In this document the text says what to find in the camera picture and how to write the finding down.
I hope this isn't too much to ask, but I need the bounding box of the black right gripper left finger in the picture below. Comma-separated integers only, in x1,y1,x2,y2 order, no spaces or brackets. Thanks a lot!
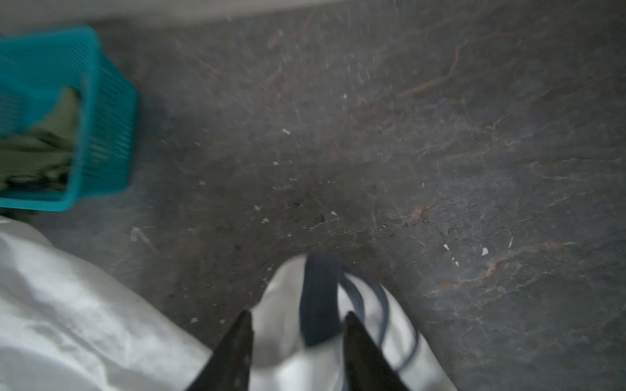
187,310,254,391

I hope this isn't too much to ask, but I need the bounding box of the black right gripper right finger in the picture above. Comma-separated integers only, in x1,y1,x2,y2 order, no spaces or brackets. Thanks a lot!
343,312,409,391

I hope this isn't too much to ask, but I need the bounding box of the white navy-trimmed tank top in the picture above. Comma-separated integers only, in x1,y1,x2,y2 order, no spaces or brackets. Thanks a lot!
1,218,454,390

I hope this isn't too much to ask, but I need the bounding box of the olive green tank top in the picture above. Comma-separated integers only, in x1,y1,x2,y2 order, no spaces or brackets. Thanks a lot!
1,86,81,192

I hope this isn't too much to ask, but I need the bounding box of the teal plastic basket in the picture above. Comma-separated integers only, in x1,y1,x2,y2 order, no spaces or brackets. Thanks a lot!
1,26,139,212

